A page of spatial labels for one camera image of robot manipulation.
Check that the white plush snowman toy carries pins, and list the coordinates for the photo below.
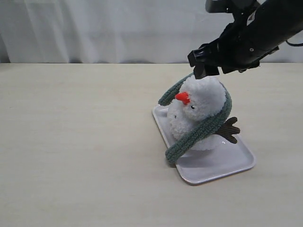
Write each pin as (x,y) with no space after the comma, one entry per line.
(199,114)

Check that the white curtain backdrop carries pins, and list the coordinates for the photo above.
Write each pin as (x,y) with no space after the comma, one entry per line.
(105,31)

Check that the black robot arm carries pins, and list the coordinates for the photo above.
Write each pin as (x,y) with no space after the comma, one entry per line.
(283,18)

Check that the white rectangular plastic tray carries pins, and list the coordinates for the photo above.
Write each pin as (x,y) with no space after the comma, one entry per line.
(198,167)

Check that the green knitted scarf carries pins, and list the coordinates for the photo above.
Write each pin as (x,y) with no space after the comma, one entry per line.
(172,155)

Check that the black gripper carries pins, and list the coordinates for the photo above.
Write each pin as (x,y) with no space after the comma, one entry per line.
(238,48)

